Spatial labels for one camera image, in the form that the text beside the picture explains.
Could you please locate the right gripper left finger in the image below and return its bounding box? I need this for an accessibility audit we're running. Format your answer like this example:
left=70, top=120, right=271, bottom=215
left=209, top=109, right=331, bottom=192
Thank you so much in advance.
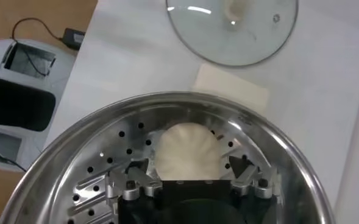
left=105, top=160, right=163, bottom=201

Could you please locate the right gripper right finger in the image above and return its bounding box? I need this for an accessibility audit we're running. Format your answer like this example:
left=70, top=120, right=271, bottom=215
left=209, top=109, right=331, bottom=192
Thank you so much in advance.
left=229, top=155, right=282, bottom=200

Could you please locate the white steamed baozi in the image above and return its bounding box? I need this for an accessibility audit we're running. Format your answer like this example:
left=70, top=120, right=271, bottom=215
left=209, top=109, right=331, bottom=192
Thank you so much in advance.
left=154, top=122, right=224, bottom=181

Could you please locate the round glass pot lid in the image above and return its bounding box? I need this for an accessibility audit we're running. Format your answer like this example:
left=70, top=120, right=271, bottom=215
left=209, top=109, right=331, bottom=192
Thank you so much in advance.
left=166, top=0, right=299, bottom=68

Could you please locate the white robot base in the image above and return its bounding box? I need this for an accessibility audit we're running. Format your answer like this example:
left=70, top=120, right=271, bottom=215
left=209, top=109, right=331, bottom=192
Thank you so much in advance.
left=0, top=38, right=77, bottom=173

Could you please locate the perforated steel steamer basket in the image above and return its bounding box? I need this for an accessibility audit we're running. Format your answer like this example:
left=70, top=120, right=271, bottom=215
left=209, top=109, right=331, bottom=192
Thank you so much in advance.
left=0, top=63, right=336, bottom=224

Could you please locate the black power adapter with cable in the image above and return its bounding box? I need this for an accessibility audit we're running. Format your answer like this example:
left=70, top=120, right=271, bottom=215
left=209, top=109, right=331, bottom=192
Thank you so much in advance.
left=11, top=17, right=87, bottom=77

